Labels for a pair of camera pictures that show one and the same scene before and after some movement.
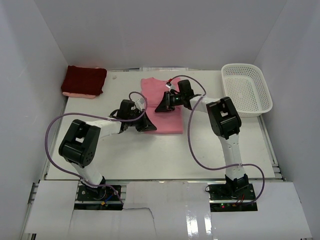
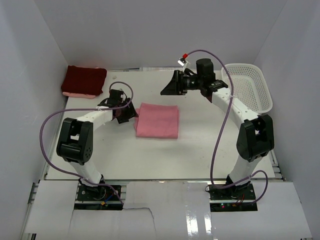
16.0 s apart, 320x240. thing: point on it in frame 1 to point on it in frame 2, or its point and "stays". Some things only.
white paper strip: (163, 69) stays
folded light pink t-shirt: (79, 95) stays
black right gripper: (168, 100) to (178, 82)
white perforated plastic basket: (243, 84) stays
